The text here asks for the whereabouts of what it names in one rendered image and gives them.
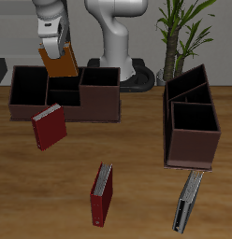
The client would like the red book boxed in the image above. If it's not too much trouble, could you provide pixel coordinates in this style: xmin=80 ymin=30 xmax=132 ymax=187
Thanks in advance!
xmin=90 ymin=162 xmax=114 ymax=229
xmin=30 ymin=103 xmax=68 ymax=152

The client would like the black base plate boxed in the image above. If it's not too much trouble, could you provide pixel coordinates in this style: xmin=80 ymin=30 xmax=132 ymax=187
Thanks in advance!
xmin=86 ymin=57 xmax=156 ymax=93

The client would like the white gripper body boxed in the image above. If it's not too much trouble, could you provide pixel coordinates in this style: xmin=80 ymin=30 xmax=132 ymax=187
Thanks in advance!
xmin=41 ymin=18 xmax=71 ymax=61

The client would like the green pot plant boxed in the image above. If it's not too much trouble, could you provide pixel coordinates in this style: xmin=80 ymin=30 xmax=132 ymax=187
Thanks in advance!
xmin=154 ymin=0 xmax=218 ymax=87

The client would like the dark brown desk caddy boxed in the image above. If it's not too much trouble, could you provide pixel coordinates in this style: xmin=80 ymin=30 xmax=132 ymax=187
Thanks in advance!
xmin=7 ymin=64 xmax=123 ymax=123
xmin=162 ymin=63 xmax=223 ymax=172

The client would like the orange book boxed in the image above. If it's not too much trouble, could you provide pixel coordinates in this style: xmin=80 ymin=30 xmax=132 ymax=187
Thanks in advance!
xmin=37 ymin=41 xmax=80 ymax=78

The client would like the grey and black book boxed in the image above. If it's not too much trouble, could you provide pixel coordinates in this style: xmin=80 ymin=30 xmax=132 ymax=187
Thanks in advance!
xmin=171 ymin=169 xmax=205 ymax=235

